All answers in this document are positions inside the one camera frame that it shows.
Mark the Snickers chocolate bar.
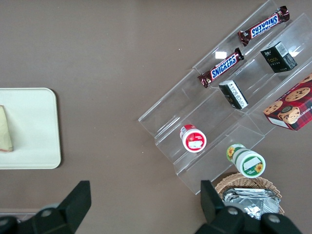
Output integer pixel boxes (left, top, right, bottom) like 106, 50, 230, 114
197, 47, 245, 88
237, 6, 291, 47

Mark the red plaid cookie box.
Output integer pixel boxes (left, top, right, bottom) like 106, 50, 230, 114
262, 73, 312, 132

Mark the light wicker basket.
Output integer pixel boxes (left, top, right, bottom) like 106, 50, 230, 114
214, 172, 285, 216

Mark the clear acrylic stepped shelf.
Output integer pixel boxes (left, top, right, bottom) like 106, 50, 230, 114
137, 0, 312, 195

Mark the triangle sandwich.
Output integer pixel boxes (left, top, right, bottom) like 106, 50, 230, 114
0, 104, 15, 153

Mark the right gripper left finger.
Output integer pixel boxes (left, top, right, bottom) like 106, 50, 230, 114
0, 180, 92, 234

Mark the aluminium foil container stack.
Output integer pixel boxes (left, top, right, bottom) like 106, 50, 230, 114
222, 187, 281, 220

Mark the red lidded yogurt cup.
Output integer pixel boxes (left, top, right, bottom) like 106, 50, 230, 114
179, 124, 208, 154

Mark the green lidded yogurt cup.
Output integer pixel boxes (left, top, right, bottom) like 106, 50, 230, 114
226, 143, 267, 179

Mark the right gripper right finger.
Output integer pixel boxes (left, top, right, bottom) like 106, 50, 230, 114
195, 180, 301, 234

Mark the cream plastic tray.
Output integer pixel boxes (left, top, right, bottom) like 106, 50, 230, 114
0, 87, 61, 170

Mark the small black carton box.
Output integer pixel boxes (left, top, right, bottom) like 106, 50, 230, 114
260, 41, 298, 74
218, 79, 250, 110

